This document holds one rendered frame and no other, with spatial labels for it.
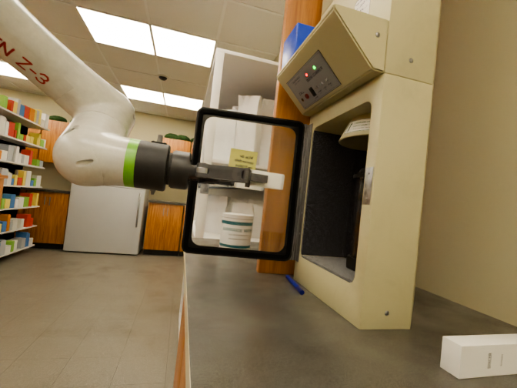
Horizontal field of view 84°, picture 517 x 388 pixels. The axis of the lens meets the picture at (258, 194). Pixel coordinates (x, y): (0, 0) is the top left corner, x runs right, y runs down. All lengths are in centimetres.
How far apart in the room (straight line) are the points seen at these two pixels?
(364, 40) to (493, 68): 51
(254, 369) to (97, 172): 40
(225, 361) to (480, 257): 73
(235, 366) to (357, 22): 58
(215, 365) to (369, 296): 30
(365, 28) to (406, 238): 39
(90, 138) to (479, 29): 105
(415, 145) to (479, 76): 48
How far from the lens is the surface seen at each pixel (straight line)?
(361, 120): 70
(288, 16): 103
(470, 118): 104
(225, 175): 52
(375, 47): 63
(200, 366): 42
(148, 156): 56
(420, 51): 69
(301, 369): 44
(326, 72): 70
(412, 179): 62
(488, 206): 95
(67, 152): 57
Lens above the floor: 115
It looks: 2 degrees up
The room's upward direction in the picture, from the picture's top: 6 degrees clockwise
